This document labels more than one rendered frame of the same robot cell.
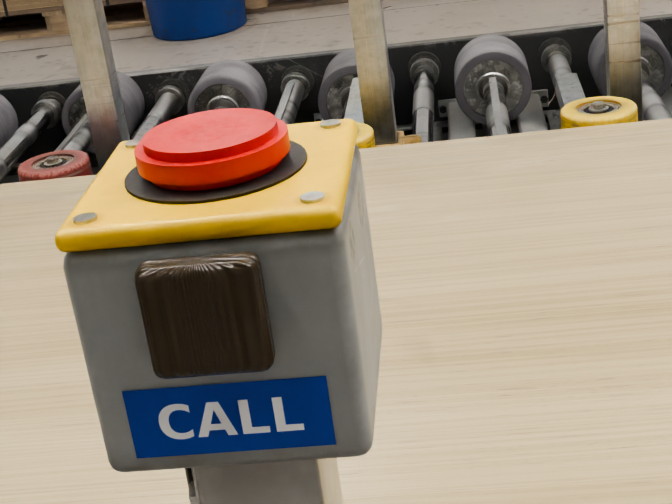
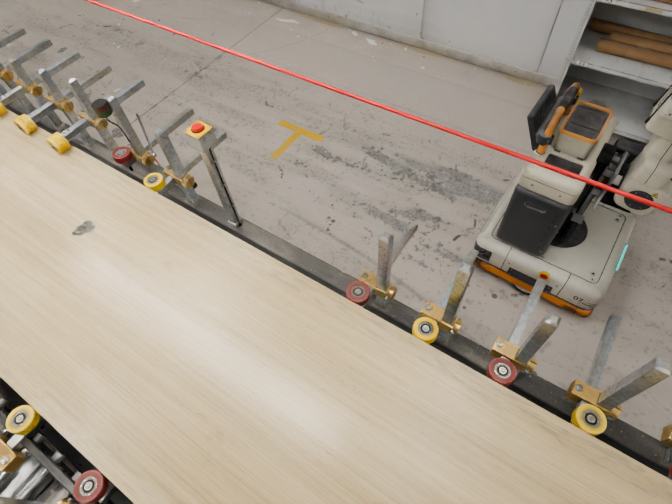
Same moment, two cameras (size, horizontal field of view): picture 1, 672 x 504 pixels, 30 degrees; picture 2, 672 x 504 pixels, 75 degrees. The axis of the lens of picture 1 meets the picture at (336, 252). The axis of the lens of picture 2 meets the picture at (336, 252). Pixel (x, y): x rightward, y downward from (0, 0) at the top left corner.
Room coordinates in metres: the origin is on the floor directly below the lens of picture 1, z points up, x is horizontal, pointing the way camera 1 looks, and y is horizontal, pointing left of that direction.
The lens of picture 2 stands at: (1.13, 1.02, 2.19)
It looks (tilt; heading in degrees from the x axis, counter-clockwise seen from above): 56 degrees down; 211
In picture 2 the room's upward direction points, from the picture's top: 6 degrees counter-clockwise
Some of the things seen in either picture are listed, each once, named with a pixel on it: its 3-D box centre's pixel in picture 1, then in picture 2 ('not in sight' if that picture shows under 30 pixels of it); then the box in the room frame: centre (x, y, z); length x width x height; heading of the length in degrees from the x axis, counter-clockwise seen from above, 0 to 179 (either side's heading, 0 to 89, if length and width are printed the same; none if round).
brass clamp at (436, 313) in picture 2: not in sight; (441, 318); (0.43, 0.99, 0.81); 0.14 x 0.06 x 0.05; 83
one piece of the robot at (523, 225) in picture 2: not in sight; (562, 178); (-0.62, 1.27, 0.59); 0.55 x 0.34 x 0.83; 171
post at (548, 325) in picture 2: not in sight; (526, 352); (0.47, 1.26, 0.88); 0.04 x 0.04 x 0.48; 83
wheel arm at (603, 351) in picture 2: not in sight; (596, 371); (0.40, 1.48, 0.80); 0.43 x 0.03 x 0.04; 173
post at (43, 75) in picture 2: not in sight; (69, 113); (0.18, -0.97, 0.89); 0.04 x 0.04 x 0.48; 83
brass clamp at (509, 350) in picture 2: not in sight; (513, 356); (0.47, 1.24, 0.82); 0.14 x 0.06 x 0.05; 83
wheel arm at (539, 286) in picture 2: not in sight; (518, 330); (0.37, 1.23, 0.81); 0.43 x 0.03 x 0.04; 173
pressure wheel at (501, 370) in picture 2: not in sight; (498, 376); (0.57, 1.21, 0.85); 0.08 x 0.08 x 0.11
